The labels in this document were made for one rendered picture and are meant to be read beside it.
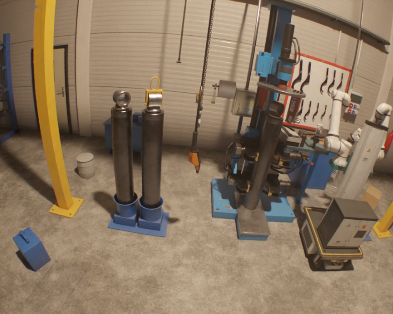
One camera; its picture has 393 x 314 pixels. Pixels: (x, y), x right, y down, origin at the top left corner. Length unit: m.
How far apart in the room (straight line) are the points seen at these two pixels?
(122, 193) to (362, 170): 2.80
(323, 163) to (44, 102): 4.33
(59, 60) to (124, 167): 3.59
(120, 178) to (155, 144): 0.58
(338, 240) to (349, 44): 4.06
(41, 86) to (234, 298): 2.95
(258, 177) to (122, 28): 3.71
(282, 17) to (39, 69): 2.82
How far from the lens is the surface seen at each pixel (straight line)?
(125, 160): 2.32
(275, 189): 3.01
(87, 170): 3.74
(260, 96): 2.60
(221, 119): 4.61
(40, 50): 2.52
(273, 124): 2.54
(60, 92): 5.46
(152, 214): 2.63
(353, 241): 2.95
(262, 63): 2.73
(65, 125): 5.64
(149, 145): 2.15
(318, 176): 4.37
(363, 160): 2.78
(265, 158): 2.70
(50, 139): 2.70
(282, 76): 2.48
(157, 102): 2.03
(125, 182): 2.46
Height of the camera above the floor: 2.09
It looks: 28 degrees down
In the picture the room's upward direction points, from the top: 7 degrees clockwise
